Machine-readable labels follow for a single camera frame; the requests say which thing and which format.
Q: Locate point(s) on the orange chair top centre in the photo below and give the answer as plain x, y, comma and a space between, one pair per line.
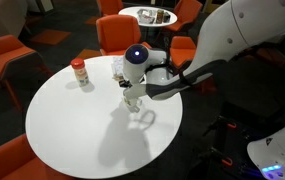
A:
109, 7

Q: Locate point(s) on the small round white table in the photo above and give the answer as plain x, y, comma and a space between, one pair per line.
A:
168, 18

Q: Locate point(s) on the silver packet on far table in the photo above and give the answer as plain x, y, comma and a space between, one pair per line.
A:
146, 16

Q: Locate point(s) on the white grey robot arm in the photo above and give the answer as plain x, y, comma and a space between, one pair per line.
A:
233, 27

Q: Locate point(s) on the orange chair top right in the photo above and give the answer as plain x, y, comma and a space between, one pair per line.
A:
187, 12

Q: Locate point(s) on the orange chair behind table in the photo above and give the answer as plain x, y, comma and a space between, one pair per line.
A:
116, 33

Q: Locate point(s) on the red lidded white jar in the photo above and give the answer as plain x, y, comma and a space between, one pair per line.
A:
78, 66

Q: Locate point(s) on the orange chair bottom left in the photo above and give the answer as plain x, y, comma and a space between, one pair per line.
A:
19, 162

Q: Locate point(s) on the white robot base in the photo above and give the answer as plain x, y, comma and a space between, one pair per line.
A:
268, 154

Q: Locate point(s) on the dark can on far table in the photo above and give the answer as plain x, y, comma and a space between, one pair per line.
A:
159, 17

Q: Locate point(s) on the white mug cup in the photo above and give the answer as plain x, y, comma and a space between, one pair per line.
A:
133, 105

